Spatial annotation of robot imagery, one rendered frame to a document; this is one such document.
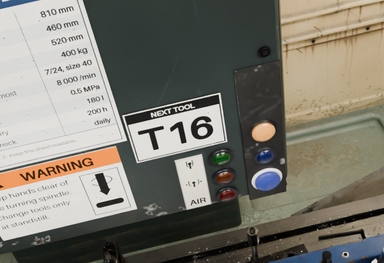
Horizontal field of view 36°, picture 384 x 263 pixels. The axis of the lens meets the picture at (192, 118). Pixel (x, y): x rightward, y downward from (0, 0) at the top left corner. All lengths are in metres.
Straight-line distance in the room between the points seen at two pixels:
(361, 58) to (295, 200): 0.53
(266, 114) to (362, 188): 1.25
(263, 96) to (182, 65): 0.09
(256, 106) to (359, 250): 0.56
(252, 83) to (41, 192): 0.25
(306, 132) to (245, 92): 1.57
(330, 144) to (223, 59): 1.61
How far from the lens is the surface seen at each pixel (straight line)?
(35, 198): 0.66
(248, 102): 0.59
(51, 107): 0.57
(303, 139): 2.16
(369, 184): 1.84
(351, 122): 2.19
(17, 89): 0.55
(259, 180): 0.67
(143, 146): 0.61
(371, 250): 1.11
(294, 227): 1.53
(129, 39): 0.52
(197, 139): 0.61
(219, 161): 0.64
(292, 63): 1.97
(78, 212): 0.68
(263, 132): 0.62
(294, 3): 1.83
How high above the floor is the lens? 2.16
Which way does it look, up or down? 44 degrees down
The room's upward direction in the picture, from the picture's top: 11 degrees counter-clockwise
